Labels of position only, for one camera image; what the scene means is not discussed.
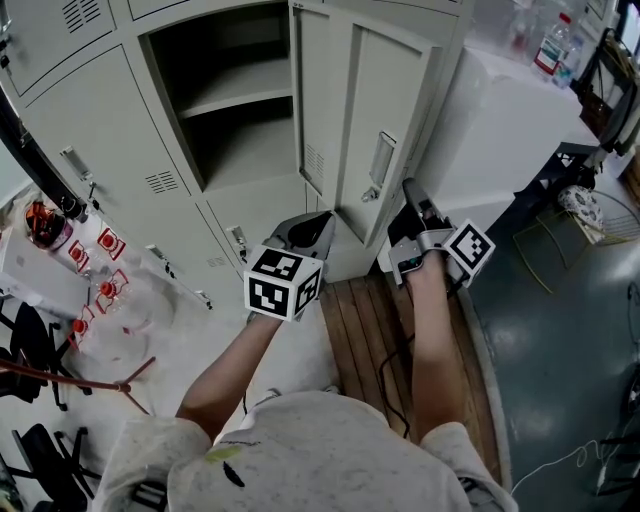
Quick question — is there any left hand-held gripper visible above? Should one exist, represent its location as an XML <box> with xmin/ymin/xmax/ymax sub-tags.
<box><xmin>243</xmin><ymin>209</ymin><xmax>337</xmax><ymax>323</ymax></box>

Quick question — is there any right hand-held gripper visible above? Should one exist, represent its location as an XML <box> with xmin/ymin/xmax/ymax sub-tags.
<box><xmin>387</xmin><ymin>177</ymin><xmax>497</xmax><ymax>290</ymax></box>

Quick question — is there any grey metal locker cabinet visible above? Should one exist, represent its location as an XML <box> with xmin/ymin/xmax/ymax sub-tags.
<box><xmin>0</xmin><ymin>0</ymin><xmax>476</xmax><ymax>311</ymax></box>

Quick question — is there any person's left forearm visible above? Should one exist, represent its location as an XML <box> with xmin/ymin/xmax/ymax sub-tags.
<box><xmin>175</xmin><ymin>317</ymin><xmax>284</xmax><ymax>444</ymax></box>

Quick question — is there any person's right forearm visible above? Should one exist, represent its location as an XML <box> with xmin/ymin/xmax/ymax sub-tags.
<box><xmin>404</xmin><ymin>252</ymin><xmax>476</xmax><ymax>444</ymax></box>

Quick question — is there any white appliance box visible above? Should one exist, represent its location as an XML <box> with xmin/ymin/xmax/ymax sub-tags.
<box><xmin>414</xmin><ymin>42</ymin><xmax>601</xmax><ymax>216</ymax></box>

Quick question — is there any clear water jug red cap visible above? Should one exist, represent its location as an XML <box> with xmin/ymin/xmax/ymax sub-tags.
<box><xmin>94</xmin><ymin>269</ymin><xmax>174</xmax><ymax>331</ymax></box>
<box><xmin>67</xmin><ymin>239</ymin><xmax>94</xmax><ymax>276</ymax></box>
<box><xmin>96</xmin><ymin>227</ymin><xmax>129</xmax><ymax>264</ymax></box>
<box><xmin>67</xmin><ymin>304</ymin><xmax>151</xmax><ymax>371</ymax></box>

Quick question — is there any patterned white cushion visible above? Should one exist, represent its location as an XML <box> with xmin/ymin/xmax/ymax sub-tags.
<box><xmin>557</xmin><ymin>184</ymin><xmax>607</xmax><ymax>245</ymax></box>

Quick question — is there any person's speckled white t-shirt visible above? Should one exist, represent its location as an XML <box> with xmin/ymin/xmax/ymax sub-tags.
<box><xmin>94</xmin><ymin>389</ymin><xmax>521</xmax><ymax>512</ymax></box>

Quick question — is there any red-brown tripod stand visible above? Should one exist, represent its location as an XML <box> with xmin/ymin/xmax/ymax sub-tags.
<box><xmin>0</xmin><ymin>355</ymin><xmax>157</xmax><ymax>416</ymax></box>

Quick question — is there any clear plastic bottle red label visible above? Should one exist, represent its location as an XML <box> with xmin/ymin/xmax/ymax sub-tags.
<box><xmin>532</xmin><ymin>12</ymin><xmax>574</xmax><ymax>79</ymax></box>

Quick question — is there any orange and black helmet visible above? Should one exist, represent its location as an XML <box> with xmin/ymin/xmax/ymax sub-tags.
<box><xmin>24</xmin><ymin>199</ymin><xmax>76</xmax><ymax>251</ymax></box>

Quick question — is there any white water dispenser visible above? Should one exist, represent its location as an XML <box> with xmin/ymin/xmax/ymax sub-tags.
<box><xmin>0</xmin><ymin>227</ymin><xmax>91</xmax><ymax>321</ymax></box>

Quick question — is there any black office chair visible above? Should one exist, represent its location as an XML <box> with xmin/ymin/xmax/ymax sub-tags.
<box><xmin>0</xmin><ymin>423</ymin><xmax>101</xmax><ymax>512</ymax></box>
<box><xmin>0</xmin><ymin>299</ymin><xmax>94</xmax><ymax>412</ymax></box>

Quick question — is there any gold wire frame stand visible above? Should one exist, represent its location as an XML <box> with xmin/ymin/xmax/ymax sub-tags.
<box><xmin>513</xmin><ymin>209</ymin><xmax>601</xmax><ymax>295</ymax></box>

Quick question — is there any white cable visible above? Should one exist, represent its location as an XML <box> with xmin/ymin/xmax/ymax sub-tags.
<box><xmin>509</xmin><ymin>439</ymin><xmax>601</xmax><ymax>496</ymax></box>

